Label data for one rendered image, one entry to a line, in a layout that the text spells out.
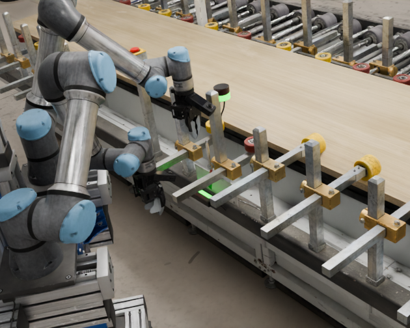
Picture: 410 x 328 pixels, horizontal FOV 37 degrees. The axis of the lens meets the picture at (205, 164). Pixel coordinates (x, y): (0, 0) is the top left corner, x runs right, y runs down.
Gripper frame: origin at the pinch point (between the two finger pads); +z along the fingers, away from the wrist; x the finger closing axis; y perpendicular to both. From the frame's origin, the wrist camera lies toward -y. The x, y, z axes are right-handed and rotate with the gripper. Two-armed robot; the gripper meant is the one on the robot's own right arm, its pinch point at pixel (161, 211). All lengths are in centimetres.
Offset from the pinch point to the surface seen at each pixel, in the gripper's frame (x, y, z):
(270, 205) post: 23.0, -33.6, 5.7
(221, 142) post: -2.1, -33.6, -12.8
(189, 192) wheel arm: 1.7, -12.6, -2.4
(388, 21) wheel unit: -5, -141, -27
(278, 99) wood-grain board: -18, -81, -7
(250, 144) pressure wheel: 1.5, -44.8, -7.9
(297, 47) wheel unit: -64, -139, -2
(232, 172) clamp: 5.2, -31.3, -3.4
